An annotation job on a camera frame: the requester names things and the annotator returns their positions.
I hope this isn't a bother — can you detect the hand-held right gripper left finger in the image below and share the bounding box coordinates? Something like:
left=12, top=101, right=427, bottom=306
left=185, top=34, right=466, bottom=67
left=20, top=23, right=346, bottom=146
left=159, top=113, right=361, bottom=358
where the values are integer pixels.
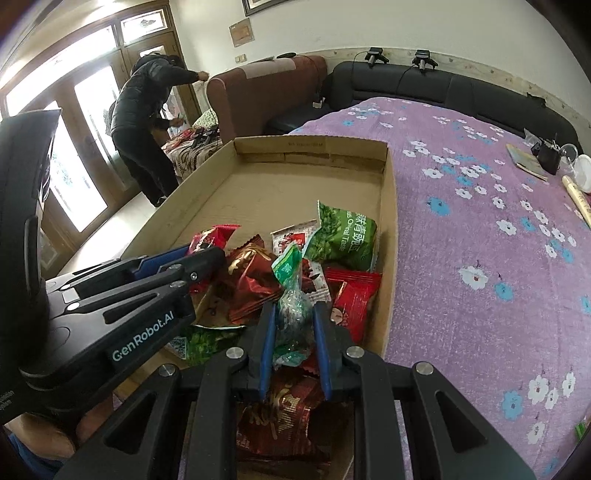
left=55, top=302, right=278, bottom=480

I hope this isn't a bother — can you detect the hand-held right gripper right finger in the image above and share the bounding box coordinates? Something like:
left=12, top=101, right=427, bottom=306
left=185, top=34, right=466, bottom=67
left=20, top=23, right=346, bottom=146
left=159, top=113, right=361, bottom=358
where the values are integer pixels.
left=313, top=302, right=536, bottom=480

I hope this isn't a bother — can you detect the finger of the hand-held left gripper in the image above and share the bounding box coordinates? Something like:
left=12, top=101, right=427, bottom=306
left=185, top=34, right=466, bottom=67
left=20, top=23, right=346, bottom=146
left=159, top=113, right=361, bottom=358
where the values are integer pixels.
left=69, top=247, right=227, bottom=324
left=46, top=247, right=190, bottom=296

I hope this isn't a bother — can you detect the clear green candy bag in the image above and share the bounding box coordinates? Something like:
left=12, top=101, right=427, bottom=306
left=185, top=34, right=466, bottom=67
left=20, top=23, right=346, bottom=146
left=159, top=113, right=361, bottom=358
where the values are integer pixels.
left=270, top=242, right=315, bottom=367

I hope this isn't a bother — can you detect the bright red snack packet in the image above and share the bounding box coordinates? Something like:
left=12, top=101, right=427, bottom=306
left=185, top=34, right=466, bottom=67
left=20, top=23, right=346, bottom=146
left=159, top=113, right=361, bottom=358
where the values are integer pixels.
left=323, top=267, right=383, bottom=344

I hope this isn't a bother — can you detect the dark red gold-print packet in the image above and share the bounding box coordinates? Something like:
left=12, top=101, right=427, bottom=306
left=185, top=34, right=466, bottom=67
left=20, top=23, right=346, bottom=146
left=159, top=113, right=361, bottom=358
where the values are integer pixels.
left=226, top=235, right=284, bottom=324

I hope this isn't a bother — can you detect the green pea snack packet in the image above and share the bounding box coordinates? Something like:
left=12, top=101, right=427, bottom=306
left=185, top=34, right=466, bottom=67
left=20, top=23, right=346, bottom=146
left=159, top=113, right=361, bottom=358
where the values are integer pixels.
left=302, top=200, right=378, bottom=272

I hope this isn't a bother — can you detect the cardboard box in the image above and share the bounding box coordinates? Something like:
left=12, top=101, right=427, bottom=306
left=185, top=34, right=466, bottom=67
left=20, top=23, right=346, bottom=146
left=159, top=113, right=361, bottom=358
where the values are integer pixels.
left=53, top=136, right=398, bottom=480

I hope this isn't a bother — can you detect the person's left hand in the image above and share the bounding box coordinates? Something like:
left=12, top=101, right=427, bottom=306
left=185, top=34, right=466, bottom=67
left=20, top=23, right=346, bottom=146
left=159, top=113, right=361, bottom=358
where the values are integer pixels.
left=9, top=394, right=116, bottom=457

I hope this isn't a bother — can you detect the red picture snack packet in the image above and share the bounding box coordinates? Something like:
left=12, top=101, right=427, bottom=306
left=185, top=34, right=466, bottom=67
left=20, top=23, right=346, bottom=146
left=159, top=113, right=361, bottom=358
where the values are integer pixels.
left=187, top=224, right=242, bottom=296

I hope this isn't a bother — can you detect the large dark red packet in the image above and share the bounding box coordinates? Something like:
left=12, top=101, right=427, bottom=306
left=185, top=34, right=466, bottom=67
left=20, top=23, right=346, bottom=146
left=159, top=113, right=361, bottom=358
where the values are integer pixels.
left=235, top=369, right=348, bottom=457

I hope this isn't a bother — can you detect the red and white snack packet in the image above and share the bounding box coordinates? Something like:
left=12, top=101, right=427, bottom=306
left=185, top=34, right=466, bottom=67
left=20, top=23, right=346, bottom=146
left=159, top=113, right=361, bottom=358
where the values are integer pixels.
left=271, top=220, right=321, bottom=257

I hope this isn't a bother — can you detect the floral cushioned bench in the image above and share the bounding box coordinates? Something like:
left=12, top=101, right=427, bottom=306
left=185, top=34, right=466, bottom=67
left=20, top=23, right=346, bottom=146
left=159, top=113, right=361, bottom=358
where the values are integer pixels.
left=164, top=108, right=222, bottom=178

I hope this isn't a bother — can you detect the wooden glass door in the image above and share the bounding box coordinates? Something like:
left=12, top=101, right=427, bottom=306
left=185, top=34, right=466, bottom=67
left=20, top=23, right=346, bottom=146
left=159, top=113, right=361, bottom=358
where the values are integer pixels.
left=0, top=0, right=199, bottom=259

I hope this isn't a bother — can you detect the purple floral blanket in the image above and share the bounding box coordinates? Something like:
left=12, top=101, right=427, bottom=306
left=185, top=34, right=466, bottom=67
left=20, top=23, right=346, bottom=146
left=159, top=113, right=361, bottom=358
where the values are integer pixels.
left=288, top=97, right=591, bottom=480

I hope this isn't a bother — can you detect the brown armchair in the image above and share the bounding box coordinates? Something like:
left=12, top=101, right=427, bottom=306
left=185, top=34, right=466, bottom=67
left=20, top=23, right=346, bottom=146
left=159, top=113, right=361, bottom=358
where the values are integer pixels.
left=206, top=55, right=328, bottom=141

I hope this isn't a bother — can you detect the green notebook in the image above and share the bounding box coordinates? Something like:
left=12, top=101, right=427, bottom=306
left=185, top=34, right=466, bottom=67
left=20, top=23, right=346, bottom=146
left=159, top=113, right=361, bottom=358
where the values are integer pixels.
left=505, top=144, right=549, bottom=181

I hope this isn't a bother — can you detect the black leather sofa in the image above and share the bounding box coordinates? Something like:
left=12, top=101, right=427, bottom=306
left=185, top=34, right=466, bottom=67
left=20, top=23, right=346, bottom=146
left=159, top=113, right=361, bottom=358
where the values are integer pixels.
left=268, top=60, right=580, bottom=153

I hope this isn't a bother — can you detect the black cup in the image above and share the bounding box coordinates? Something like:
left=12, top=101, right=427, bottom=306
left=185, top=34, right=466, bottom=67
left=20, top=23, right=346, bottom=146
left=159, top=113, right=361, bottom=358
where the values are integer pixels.
left=531, top=138, right=561, bottom=175

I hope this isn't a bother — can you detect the cream tube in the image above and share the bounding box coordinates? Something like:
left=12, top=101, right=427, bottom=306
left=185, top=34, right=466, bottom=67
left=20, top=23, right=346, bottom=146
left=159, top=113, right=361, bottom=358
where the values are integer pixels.
left=562, top=175, right=591, bottom=229

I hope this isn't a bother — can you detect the wooden wall plaque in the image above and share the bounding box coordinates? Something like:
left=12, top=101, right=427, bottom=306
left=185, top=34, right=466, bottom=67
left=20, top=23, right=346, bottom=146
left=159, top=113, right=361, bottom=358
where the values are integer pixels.
left=229, top=18, right=254, bottom=47

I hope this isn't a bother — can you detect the framed wall picture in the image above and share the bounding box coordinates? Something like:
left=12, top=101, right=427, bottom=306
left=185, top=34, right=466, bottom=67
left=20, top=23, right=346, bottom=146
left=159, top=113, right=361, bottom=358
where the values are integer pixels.
left=242, top=0, right=301, bottom=17

